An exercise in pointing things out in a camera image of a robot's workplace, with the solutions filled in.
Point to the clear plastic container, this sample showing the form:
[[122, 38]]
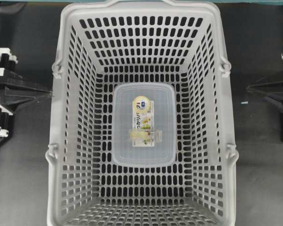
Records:
[[123, 152]]

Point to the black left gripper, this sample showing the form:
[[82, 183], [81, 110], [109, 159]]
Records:
[[11, 99]]

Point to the grey plastic shopping basket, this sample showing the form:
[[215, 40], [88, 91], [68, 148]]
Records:
[[105, 44]]

